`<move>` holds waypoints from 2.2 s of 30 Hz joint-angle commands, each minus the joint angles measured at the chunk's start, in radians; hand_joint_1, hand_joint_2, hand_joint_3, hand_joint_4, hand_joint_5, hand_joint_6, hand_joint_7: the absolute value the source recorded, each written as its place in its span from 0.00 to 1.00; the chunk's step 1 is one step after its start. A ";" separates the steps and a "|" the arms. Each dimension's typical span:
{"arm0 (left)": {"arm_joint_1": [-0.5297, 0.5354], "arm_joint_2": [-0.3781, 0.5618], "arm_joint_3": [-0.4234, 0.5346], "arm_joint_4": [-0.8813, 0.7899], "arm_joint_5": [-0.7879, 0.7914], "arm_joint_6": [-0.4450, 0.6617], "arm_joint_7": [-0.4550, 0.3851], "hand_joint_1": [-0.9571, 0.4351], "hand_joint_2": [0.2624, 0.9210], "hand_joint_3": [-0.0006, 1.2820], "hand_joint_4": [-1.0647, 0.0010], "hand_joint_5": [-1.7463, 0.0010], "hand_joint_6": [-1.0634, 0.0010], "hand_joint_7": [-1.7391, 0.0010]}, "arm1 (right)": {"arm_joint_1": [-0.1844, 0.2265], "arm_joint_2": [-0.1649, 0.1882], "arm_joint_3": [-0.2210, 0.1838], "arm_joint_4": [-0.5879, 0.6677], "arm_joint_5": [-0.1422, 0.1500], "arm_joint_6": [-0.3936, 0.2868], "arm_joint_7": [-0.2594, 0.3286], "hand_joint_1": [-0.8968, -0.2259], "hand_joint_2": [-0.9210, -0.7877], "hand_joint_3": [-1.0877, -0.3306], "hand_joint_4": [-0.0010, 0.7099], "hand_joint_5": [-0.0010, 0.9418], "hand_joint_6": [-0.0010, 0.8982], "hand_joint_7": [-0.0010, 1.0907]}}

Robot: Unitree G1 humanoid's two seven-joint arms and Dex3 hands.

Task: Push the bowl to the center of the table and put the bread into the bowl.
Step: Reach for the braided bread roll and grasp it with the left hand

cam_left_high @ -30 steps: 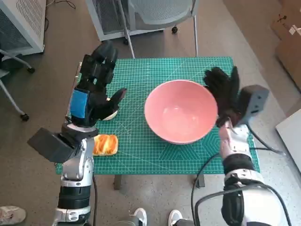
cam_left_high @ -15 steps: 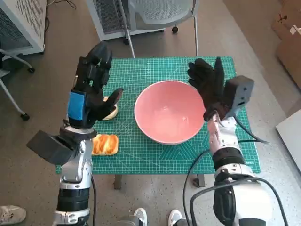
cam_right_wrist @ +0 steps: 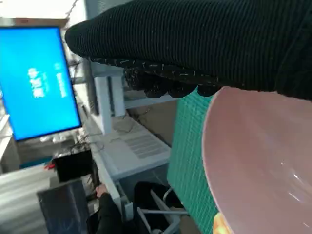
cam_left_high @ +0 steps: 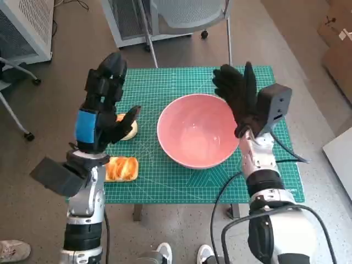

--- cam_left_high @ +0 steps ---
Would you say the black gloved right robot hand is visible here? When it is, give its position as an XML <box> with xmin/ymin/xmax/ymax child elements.
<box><xmin>212</xmin><ymin>62</ymin><xmax>269</xmax><ymax>138</ymax></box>

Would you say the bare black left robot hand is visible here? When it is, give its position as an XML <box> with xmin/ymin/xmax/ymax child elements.
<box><xmin>73</xmin><ymin>52</ymin><xmax>142</xmax><ymax>155</ymax></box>

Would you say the round pale bread bun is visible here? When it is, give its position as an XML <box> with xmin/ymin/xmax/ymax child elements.
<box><xmin>117</xmin><ymin>113</ymin><xmax>138</xmax><ymax>141</ymax></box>

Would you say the pink bowl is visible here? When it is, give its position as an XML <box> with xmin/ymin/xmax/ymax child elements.
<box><xmin>156</xmin><ymin>93</ymin><xmax>240</xmax><ymax>170</ymax></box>

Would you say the striped glazed bread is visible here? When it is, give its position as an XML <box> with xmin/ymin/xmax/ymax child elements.
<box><xmin>105</xmin><ymin>156</ymin><xmax>139</xmax><ymax>182</ymax></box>

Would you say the office chair with caster legs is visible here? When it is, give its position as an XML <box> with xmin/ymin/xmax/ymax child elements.
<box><xmin>0</xmin><ymin>56</ymin><xmax>42</xmax><ymax>141</ymax></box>

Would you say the grey mesh chair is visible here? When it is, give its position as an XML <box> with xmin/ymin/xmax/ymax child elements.
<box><xmin>139</xmin><ymin>0</ymin><xmax>234</xmax><ymax>69</ymax></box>

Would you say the large white perforated cabinet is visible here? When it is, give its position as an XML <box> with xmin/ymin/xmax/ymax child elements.
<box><xmin>0</xmin><ymin>0</ymin><xmax>56</xmax><ymax>65</ymax></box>

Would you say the plain cardboard box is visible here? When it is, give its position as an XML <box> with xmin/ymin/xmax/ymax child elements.
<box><xmin>322</xmin><ymin>45</ymin><xmax>352</xmax><ymax>107</ymax></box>

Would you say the green cutting mat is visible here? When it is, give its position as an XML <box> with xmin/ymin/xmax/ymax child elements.
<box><xmin>103</xmin><ymin>65</ymin><xmax>305</xmax><ymax>205</ymax></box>

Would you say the cardboard box with tape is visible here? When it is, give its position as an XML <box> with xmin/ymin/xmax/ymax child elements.
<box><xmin>316</xmin><ymin>0</ymin><xmax>352</xmax><ymax>49</ymax></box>

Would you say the brown table leg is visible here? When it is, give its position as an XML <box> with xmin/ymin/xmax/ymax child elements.
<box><xmin>133</xmin><ymin>203</ymin><xmax>143</xmax><ymax>222</ymax></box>
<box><xmin>230</xmin><ymin>203</ymin><xmax>241</xmax><ymax>220</ymax></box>

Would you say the white table panel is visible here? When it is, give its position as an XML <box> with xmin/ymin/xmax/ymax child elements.
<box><xmin>322</xmin><ymin>128</ymin><xmax>352</xmax><ymax>200</ymax></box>

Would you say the white shoe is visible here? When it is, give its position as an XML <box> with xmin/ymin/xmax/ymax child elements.
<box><xmin>197</xmin><ymin>244</ymin><xmax>215</xmax><ymax>264</ymax></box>
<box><xmin>153</xmin><ymin>242</ymin><xmax>173</xmax><ymax>264</ymax></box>

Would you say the person's worn shoe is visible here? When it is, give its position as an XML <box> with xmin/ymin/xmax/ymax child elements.
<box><xmin>0</xmin><ymin>239</ymin><xmax>31</xmax><ymax>263</ymax></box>

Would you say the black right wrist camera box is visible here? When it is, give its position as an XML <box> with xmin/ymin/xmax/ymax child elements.
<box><xmin>257</xmin><ymin>84</ymin><xmax>293</xmax><ymax>138</ymax></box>

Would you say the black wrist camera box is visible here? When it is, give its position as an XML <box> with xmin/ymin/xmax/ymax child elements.
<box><xmin>29</xmin><ymin>156</ymin><xmax>91</xmax><ymax>197</ymax></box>
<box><xmin>257</xmin><ymin>84</ymin><xmax>293</xmax><ymax>138</ymax></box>

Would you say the black camera cable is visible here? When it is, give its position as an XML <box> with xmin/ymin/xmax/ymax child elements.
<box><xmin>271</xmin><ymin>131</ymin><xmax>313</xmax><ymax>164</ymax></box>

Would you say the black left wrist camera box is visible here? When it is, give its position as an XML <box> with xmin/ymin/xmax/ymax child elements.
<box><xmin>29</xmin><ymin>156</ymin><xmax>91</xmax><ymax>197</ymax></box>

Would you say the thick black cable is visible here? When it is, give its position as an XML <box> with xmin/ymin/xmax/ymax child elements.
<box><xmin>221</xmin><ymin>205</ymin><xmax>338</xmax><ymax>264</ymax></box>

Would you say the thin black cable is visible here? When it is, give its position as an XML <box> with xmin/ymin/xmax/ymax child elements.
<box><xmin>210</xmin><ymin>172</ymin><xmax>244</xmax><ymax>264</ymax></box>

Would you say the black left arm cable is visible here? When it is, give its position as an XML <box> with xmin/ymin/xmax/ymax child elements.
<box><xmin>103</xmin><ymin>210</ymin><xmax>111</xmax><ymax>264</ymax></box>

